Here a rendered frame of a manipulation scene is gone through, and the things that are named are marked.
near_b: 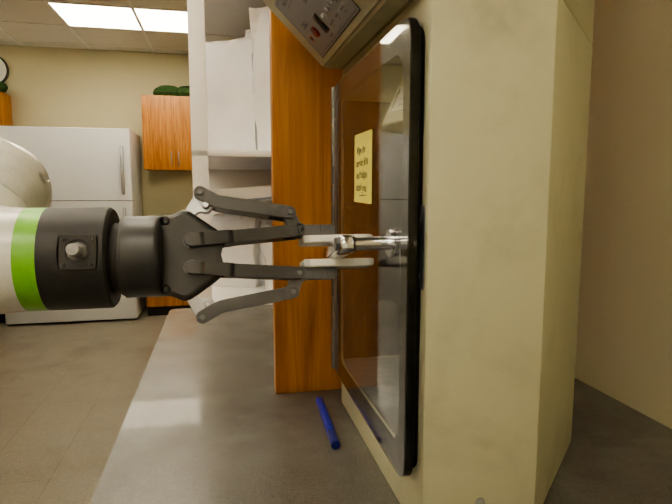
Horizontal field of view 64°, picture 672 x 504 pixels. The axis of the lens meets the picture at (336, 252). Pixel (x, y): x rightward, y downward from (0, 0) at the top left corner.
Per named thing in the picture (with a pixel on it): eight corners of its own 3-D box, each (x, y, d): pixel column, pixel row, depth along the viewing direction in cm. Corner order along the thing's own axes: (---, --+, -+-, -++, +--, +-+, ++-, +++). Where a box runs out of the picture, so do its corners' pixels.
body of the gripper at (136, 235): (111, 302, 45) (224, 297, 47) (111, 203, 46) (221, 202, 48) (127, 304, 52) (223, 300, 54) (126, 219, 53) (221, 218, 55)
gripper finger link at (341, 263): (303, 258, 51) (304, 266, 51) (374, 257, 53) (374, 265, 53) (299, 262, 54) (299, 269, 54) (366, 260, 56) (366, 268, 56)
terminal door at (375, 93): (340, 370, 77) (340, 83, 72) (412, 485, 47) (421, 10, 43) (334, 371, 77) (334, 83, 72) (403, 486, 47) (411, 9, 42)
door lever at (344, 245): (370, 266, 57) (368, 242, 57) (397, 255, 48) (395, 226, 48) (320, 267, 56) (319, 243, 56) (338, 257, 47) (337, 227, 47)
